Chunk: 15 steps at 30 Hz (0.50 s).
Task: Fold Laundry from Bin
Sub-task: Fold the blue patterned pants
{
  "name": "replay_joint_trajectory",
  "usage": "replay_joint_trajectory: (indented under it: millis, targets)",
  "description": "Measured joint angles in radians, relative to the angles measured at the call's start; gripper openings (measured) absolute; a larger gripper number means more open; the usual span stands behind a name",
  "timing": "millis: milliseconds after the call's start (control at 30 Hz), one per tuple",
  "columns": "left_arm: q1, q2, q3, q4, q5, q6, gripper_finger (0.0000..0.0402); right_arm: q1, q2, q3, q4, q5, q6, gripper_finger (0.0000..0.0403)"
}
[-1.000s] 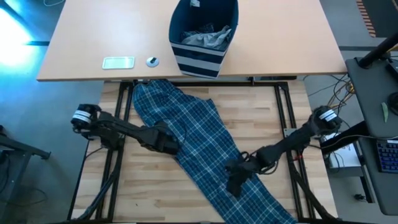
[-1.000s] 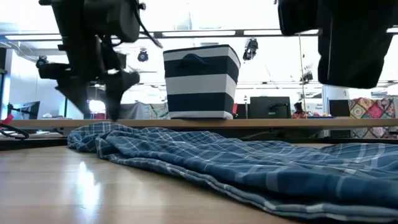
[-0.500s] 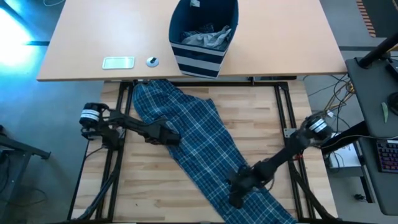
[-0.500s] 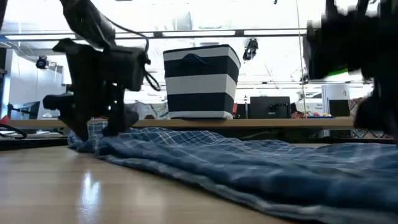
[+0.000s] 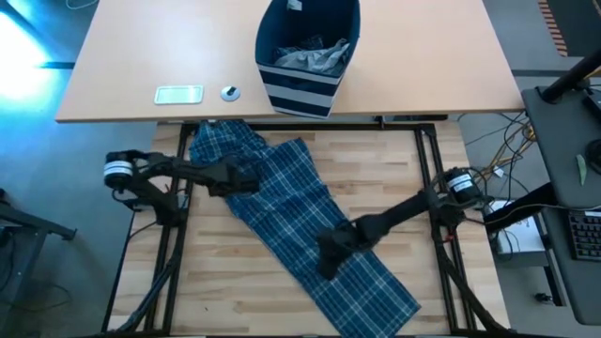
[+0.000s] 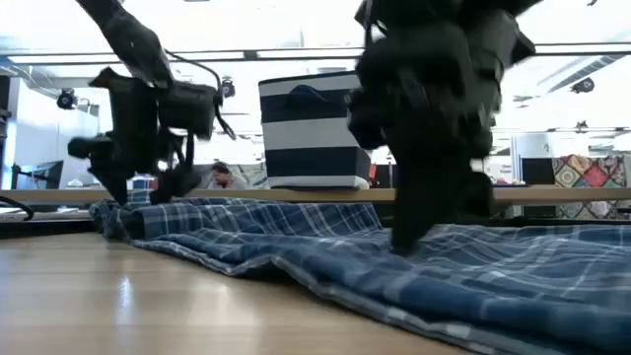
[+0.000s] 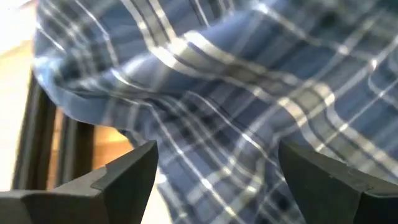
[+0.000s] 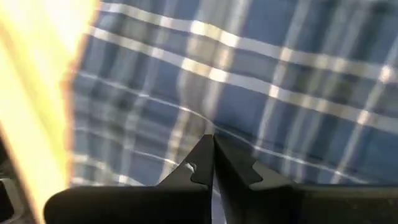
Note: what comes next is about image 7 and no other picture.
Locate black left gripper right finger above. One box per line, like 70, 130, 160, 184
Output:
279, 140, 398, 224

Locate blue plaid pants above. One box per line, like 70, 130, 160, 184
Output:
32, 0, 398, 224

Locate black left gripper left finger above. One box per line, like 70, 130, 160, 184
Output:
0, 140, 159, 224

